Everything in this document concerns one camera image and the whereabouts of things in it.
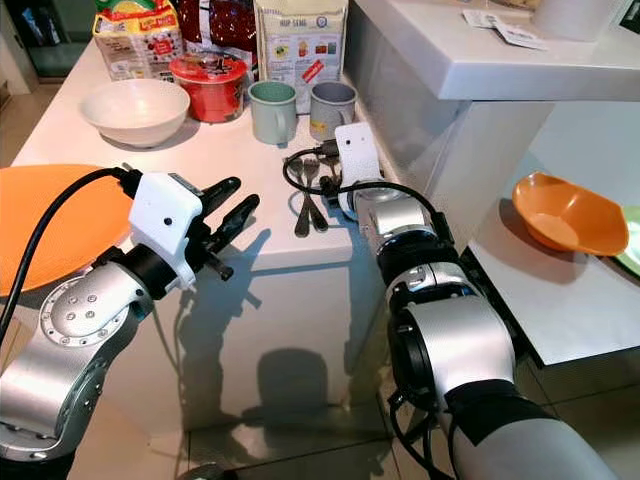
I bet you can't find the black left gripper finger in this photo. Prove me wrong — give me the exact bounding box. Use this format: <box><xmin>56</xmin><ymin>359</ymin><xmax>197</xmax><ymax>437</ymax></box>
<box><xmin>203</xmin><ymin>176</ymin><xmax>244</xmax><ymax>212</ymax></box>
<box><xmin>210</xmin><ymin>194</ymin><xmax>262</xmax><ymax>251</ymax></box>

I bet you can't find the metal spoon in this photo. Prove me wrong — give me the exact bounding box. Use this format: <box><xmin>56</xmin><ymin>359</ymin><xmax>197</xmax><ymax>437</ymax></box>
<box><xmin>308</xmin><ymin>160</ymin><xmax>332</xmax><ymax>234</ymax></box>

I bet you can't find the metal fork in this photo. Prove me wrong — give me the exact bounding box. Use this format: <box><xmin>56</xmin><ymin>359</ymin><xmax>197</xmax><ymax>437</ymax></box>
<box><xmin>289</xmin><ymin>156</ymin><xmax>314</xmax><ymax>239</ymax></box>

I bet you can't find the grey mug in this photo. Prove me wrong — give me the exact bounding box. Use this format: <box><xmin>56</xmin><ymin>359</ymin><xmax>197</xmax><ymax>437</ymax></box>
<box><xmin>308</xmin><ymin>81</ymin><xmax>359</xmax><ymax>142</ymax></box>

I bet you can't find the pale green mug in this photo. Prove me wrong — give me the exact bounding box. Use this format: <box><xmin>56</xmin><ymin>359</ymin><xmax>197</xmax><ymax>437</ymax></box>
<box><xmin>248</xmin><ymin>80</ymin><xmax>300</xmax><ymax>147</ymax></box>

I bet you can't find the red instant noodle cup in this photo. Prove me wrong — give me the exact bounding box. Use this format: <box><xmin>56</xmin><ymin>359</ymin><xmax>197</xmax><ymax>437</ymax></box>
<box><xmin>168</xmin><ymin>52</ymin><xmax>250</xmax><ymax>125</ymax></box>

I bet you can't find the white kitchen island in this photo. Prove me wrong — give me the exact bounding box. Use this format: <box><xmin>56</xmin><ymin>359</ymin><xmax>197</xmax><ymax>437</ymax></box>
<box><xmin>0</xmin><ymin>0</ymin><xmax>640</xmax><ymax>446</ymax></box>

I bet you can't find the white ceramic bowl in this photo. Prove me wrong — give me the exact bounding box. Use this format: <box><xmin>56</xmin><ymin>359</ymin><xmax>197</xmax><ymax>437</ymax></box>
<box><xmin>81</xmin><ymin>78</ymin><xmax>192</xmax><ymax>150</ymax></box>

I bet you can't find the white cracker package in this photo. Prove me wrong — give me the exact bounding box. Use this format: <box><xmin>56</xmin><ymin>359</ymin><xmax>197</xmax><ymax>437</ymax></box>
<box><xmin>252</xmin><ymin>0</ymin><xmax>350</xmax><ymax>114</ymax></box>

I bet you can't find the orange round plate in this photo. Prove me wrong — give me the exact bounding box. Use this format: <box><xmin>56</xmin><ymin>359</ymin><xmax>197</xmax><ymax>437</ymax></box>
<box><xmin>0</xmin><ymin>163</ymin><xmax>132</xmax><ymax>295</ymax></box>

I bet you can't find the dark red food bag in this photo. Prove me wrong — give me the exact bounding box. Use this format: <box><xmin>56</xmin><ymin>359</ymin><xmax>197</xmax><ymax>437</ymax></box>
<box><xmin>174</xmin><ymin>0</ymin><xmax>259</xmax><ymax>63</ymax></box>

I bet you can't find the yellow orange snack package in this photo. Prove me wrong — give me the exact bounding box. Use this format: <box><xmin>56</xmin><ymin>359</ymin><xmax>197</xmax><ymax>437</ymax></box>
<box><xmin>92</xmin><ymin>0</ymin><xmax>184</xmax><ymax>82</ymax></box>

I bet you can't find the white paper label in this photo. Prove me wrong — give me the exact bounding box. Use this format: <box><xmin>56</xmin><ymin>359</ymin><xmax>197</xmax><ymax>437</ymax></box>
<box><xmin>459</xmin><ymin>8</ymin><xmax>503</xmax><ymax>29</ymax></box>
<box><xmin>494</xmin><ymin>20</ymin><xmax>549</xmax><ymax>52</ymax></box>

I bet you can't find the grey robot foot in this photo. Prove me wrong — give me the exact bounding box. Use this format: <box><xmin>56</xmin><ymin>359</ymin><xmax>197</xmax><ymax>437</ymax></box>
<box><xmin>174</xmin><ymin>461</ymin><xmax>242</xmax><ymax>480</ymax></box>

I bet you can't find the orange bowl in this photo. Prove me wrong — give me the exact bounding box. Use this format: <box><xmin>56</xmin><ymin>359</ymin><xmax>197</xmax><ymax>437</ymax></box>
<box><xmin>511</xmin><ymin>171</ymin><xmax>631</xmax><ymax>259</ymax></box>

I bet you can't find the dark glass cabinet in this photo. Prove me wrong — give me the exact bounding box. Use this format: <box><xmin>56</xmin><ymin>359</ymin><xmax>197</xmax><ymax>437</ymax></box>
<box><xmin>4</xmin><ymin>0</ymin><xmax>98</xmax><ymax>80</ymax></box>

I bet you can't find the white low side table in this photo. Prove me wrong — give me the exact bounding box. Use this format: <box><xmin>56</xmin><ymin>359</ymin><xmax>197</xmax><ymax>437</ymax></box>
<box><xmin>464</xmin><ymin>150</ymin><xmax>640</xmax><ymax>368</ymax></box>

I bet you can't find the white round container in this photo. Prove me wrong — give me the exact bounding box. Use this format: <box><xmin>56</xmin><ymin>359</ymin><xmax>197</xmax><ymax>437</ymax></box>
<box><xmin>531</xmin><ymin>0</ymin><xmax>633</xmax><ymax>44</ymax></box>

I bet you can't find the green plate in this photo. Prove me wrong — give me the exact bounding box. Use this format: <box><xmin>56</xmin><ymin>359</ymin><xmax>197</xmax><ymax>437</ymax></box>
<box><xmin>614</xmin><ymin>204</ymin><xmax>640</xmax><ymax>278</ymax></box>

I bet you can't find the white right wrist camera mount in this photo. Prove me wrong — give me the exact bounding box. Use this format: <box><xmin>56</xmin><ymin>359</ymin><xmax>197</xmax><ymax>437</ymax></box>
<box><xmin>334</xmin><ymin>121</ymin><xmax>385</xmax><ymax>199</ymax></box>

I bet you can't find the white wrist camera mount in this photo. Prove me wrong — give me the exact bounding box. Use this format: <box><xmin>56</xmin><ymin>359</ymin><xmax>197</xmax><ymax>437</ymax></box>
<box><xmin>129</xmin><ymin>171</ymin><xmax>210</xmax><ymax>292</ymax></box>
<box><xmin>334</xmin><ymin>121</ymin><xmax>385</xmax><ymax>199</ymax></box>

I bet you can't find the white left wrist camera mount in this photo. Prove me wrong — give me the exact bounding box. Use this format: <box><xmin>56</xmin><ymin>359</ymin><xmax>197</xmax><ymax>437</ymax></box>
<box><xmin>129</xmin><ymin>171</ymin><xmax>210</xmax><ymax>292</ymax></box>

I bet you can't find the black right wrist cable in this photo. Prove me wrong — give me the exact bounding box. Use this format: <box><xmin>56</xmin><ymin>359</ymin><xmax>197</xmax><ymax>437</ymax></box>
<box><xmin>281</xmin><ymin>144</ymin><xmax>453</xmax><ymax>243</ymax></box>

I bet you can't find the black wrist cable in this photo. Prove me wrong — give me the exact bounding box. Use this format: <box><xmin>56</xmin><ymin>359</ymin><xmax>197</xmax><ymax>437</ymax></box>
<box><xmin>281</xmin><ymin>144</ymin><xmax>453</xmax><ymax>243</ymax></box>
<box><xmin>0</xmin><ymin>166</ymin><xmax>138</xmax><ymax>343</ymax></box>

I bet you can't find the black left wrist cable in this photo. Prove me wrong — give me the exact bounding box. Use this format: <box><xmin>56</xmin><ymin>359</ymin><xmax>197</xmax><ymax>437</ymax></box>
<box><xmin>0</xmin><ymin>166</ymin><xmax>138</xmax><ymax>343</ymax></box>

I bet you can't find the black right elbow cable bundle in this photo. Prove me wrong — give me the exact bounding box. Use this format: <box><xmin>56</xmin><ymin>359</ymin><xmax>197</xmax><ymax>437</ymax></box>
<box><xmin>386</xmin><ymin>388</ymin><xmax>463</xmax><ymax>480</ymax></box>

